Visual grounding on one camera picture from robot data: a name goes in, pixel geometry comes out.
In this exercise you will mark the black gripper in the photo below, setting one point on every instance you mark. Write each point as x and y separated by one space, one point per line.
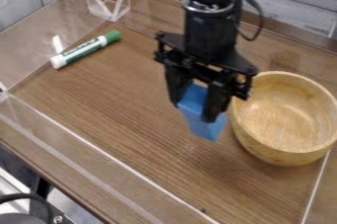
228 75

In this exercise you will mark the blue block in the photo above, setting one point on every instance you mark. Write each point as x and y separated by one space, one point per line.
191 107

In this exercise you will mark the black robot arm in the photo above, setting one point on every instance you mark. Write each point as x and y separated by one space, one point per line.
203 54

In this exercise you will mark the brown wooden bowl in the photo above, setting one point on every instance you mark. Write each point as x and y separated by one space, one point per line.
287 124

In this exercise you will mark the green white marker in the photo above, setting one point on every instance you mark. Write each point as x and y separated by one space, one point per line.
68 56

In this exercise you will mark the clear acrylic tray wall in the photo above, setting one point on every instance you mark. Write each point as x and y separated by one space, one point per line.
93 126

